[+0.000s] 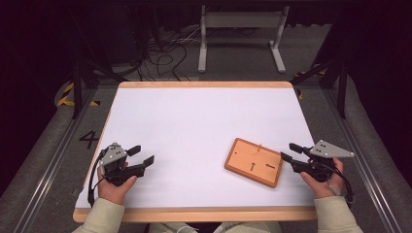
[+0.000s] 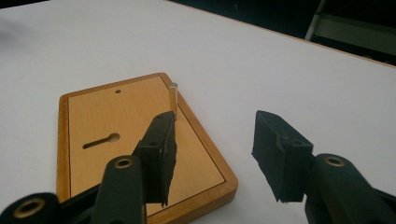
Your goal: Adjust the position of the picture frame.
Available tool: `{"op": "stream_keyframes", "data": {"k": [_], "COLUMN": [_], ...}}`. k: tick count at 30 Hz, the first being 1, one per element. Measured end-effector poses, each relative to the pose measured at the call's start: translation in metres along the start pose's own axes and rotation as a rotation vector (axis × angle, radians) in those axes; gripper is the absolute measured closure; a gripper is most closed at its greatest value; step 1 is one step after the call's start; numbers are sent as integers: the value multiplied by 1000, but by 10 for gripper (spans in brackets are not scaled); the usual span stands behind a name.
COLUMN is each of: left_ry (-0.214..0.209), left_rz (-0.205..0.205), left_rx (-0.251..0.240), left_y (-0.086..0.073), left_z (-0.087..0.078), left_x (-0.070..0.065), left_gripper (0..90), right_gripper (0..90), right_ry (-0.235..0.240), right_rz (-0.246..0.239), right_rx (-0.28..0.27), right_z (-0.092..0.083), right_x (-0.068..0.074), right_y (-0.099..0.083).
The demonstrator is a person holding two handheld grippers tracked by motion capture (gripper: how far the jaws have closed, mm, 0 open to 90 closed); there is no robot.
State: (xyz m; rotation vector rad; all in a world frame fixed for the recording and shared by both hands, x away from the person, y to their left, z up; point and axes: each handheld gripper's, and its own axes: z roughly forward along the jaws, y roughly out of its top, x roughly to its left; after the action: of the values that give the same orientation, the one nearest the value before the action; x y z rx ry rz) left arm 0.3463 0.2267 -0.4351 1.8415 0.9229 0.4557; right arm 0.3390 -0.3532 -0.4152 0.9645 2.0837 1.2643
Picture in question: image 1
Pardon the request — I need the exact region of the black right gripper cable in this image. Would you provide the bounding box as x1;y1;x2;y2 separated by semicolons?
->
326;160;356;206

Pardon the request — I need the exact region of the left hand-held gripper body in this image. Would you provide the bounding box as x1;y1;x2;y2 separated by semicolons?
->
98;142;147;187

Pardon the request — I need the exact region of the white metal stand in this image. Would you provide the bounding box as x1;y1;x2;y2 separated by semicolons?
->
197;4;291;74

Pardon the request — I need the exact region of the black metal stand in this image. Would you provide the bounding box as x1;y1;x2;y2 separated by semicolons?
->
289;57;350;119
68;0;128;119

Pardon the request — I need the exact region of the person's right leg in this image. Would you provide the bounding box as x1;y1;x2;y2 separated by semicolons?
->
213;220;284;233

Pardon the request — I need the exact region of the person's leg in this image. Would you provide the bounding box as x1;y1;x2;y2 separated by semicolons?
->
156;221;199;233
213;220;284;233

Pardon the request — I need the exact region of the person's left hand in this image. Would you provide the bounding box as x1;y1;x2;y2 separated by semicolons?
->
96;161;139;206

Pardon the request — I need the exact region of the orange rectangular board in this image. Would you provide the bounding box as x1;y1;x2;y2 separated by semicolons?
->
223;137;285;189

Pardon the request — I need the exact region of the bundle of black floor cables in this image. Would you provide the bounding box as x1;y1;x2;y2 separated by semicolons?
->
138;25;202;83

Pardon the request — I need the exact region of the grey cable plug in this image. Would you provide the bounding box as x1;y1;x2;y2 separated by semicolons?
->
326;183;342;197

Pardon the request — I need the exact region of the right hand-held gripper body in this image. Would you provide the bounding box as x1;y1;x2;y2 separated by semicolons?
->
291;139;356;183

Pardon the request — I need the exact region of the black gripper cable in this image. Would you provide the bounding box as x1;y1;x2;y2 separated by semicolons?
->
86;148;110;209
326;160;356;206

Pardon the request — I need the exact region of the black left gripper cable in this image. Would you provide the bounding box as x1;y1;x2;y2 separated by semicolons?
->
86;148;110;209

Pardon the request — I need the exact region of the person's right hand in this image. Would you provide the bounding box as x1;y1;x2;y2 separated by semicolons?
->
298;156;345;200

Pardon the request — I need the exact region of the person's left leg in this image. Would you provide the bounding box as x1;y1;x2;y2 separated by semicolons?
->
156;221;199;233

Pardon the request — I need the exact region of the aluminium floor rail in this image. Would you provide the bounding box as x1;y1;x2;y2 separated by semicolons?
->
12;86;99;233
323;86;403;233

